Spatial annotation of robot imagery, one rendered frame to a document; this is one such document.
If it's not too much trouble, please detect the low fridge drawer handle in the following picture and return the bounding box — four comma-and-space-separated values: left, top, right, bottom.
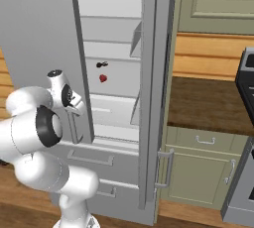
95, 185, 117, 199

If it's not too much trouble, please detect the wide grey fridge door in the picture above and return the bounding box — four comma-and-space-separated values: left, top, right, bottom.
0, 0, 96, 145

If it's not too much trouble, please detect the grey fridge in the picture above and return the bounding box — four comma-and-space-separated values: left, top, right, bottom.
49, 0, 178, 227

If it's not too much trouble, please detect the green cabinet drawer front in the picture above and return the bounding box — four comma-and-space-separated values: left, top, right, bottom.
164, 126, 250, 156

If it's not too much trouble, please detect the silver cabinet door handle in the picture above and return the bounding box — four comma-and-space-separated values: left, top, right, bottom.
223, 159, 237, 185

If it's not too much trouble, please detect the tall grey fridge drawer front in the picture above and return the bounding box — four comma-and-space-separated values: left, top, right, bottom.
49, 140, 140, 190

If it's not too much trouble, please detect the red strawberry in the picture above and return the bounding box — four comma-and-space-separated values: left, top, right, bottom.
98, 73, 109, 84

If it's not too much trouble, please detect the silver cabinet drawer handle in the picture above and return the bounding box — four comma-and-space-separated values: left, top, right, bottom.
194, 135, 216, 146

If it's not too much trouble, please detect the tall fridge drawer handle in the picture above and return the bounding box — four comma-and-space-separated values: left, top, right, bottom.
66, 149, 115, 168

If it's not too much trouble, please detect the low grey fridge drawer front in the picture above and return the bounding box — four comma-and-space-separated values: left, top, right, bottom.
50, 178, 157, 227

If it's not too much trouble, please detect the narrow fridge door handle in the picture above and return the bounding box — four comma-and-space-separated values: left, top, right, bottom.
154, 148, 176, 189

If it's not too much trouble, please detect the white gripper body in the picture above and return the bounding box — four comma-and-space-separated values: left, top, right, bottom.
66, 100, 86, 118

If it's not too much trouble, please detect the steel stove with oven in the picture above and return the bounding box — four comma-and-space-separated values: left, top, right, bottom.
220, 47, 254, 228

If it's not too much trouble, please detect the green cabinet door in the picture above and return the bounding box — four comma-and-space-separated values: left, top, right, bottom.
160, 144, 242, 211

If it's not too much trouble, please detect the narrow grey fridge door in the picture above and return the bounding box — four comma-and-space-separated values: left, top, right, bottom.
129, 0, 179, 210

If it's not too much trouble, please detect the wide fridge door handle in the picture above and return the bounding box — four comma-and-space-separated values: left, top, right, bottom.
66, 112, 83, 145

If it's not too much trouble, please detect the green wall cupboard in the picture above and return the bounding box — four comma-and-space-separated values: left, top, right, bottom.
178, 0, 254, 36

